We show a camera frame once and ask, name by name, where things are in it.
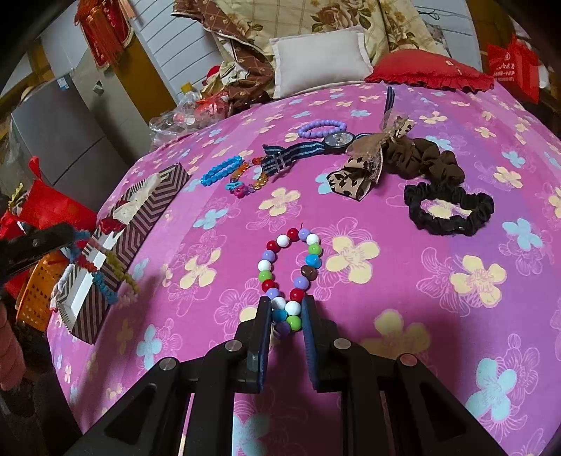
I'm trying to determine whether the white fluffy scrunchie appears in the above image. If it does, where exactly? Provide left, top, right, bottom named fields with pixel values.
left=113, top=173, right=161, bottom=221

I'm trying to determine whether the orange plastic basket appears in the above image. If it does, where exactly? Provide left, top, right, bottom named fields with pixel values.
left=15, top=249, right=72, bottom=335

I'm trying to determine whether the floral quilt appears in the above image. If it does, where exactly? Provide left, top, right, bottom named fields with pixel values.
left=172, top=0, right=444, bottom=108

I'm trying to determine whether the blue bead bracelet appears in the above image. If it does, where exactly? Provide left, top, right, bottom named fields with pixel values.
left=201, top=155, right=243, bottom=185

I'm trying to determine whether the striped cardboard box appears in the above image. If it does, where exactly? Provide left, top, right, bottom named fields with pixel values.
left=56, top=162, right=192, bottom=343

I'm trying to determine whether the purple bead bracelet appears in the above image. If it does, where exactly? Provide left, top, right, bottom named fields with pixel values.
left=297, top=120, right=348, bottom=139

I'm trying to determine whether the leopard print hair bow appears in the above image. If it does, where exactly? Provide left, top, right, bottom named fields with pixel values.
left=328, top=85, right=415, bottom=202

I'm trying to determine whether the green yellow bead bracelet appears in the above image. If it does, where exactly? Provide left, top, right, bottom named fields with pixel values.
left=103, top=250, right=141, bottom=307

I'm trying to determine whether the watch with striped strap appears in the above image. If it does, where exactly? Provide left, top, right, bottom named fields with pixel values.
left=262, top=130, right=365, bottom=177

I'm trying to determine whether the orange multicolour bead bracelet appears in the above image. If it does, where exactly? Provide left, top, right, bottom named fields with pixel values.
left=225, top=160, right=269, bottom=199

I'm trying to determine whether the large multicolour bead bracelet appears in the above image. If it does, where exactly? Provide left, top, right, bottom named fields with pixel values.
left=257, top=227, right=324, bottom=339

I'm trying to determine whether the clear plastic bag of things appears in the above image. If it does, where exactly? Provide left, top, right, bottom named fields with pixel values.
left=148, top=82, right=229, bottom=146

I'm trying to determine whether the brown scrunchie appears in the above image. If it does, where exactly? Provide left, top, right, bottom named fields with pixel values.
left=381, top=137, right=466, bottom=183

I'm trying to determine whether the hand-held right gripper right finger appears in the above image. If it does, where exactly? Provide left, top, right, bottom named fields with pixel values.
left=302, top=295, right=505, bottom=456

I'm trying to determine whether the pastel bead bracelet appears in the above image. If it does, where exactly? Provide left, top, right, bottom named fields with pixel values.
left=50, top=228, right=119, bottom=308

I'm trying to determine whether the large red tote bag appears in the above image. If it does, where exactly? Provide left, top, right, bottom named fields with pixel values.
left=0, top=157, right=98, bottom=299

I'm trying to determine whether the white pillow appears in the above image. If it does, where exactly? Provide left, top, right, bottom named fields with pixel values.
left=269, top=25, right=374, bottom=100

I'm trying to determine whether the black scrunchie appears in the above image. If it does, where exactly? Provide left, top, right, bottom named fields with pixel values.
left=404, top=181, right=495, bottom=238

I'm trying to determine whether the grey refrigerator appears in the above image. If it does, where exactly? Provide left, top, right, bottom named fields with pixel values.
left=8, top=66, right=120, bottom=199

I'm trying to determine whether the red fabric bow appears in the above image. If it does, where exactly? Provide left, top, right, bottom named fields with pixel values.
left=103, top=214, right=129, bottom=234

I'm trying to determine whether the red frilled pillow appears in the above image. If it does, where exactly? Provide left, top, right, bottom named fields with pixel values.
left=364, top=50, right=495, bottom=94

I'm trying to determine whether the pink floral bedsheet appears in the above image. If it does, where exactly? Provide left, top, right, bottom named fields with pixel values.
left=46, top=80, right=561, bottom=456

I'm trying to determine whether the red knot wall decoration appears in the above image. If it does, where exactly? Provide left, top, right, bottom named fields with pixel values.
left=74, top=0, right=135, bottom=69

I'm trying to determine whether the small red bag with print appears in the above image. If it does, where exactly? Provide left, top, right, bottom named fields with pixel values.
left=487, top=34, right=541, bottom=104

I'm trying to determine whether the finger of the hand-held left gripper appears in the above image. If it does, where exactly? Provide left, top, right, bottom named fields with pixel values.
left=0, top=222, right=76, bottom=264

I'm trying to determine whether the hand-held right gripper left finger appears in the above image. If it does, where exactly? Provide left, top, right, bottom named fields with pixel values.
left=66, top=296, right=273, bottom=456

